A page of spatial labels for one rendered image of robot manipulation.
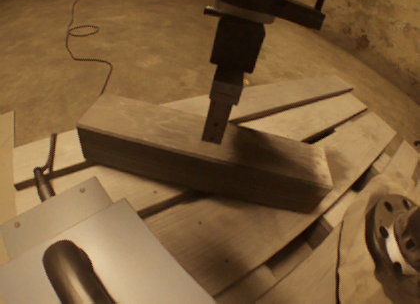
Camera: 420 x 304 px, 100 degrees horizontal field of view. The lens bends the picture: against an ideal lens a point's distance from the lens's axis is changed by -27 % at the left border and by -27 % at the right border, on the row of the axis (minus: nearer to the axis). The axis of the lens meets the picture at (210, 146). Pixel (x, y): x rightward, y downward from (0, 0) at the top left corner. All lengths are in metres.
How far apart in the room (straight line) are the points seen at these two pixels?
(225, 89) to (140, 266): 0.17
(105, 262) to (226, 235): 0.24
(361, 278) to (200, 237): 0.28
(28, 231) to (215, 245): 0.26
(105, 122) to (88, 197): 0.16
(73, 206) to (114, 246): 0.10
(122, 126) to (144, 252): 0.25
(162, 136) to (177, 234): 0.15
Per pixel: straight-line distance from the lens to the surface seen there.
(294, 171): 0.40
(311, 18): 0.29
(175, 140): 0.37
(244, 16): 0.27
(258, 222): 0.42
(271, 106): 0.67
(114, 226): 0.20
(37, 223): 0.29
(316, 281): 0.43
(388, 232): 0.52
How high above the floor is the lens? 0.49
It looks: 43 degrees down
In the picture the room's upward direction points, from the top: 16 degrees clockwise
